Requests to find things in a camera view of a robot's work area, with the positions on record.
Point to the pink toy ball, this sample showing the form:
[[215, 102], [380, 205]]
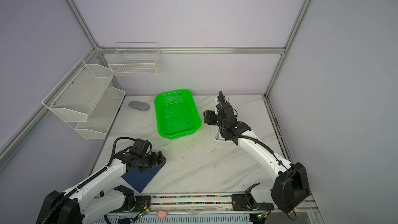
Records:
[[161, 214]]

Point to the white wire basket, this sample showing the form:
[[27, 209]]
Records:
[[136, 58]]

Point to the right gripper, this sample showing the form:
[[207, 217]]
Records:
[[208, 116]]

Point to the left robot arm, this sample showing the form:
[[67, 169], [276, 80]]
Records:
[[86, 201]]

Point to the white mesh two-tier shelf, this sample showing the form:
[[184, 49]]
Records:
[[86, 100]]

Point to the white rectangular tray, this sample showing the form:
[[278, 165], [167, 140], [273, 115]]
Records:
[[215, 134]]

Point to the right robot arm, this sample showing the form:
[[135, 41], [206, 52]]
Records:
[[291, 186]]

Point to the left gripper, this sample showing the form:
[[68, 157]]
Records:
[[154, 160]]

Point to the dark blue paper napkin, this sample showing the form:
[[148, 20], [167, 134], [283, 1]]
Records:
[[139, 180]]

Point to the grey oval pouch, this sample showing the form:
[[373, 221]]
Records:
[[138, 105]]

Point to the aluminium frame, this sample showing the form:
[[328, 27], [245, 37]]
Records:
[[18, 140]]

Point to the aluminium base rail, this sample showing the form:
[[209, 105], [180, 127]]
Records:
[[210, 208]]

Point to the green plastic basket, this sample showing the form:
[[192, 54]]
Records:
[[177, 115]]

